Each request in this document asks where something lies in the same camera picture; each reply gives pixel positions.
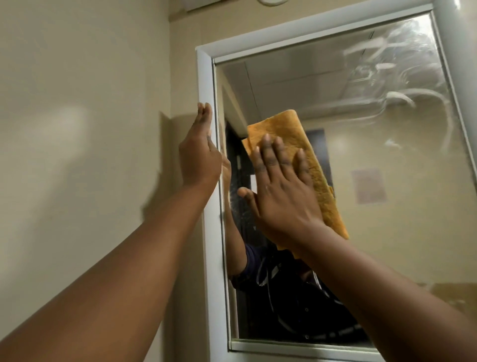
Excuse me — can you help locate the person's right forearm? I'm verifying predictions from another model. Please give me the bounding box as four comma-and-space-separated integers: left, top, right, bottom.
289, 222, 477, 362

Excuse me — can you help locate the person's left forearm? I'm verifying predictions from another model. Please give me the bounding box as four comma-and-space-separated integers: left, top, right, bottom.
0, 182, 219, 362

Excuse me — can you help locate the person's right hand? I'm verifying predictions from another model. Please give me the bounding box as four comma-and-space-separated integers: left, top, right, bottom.
237, 133, 325, 251

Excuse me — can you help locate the orange cleaning cloth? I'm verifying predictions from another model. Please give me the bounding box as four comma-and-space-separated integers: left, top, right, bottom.
241, 109, 350, 259

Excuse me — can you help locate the white framed mirror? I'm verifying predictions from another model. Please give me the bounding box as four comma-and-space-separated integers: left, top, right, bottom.
195, 0, 477, 362

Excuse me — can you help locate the person's left hand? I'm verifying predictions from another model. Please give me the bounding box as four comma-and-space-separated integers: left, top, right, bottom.
178, 102, 223, 189

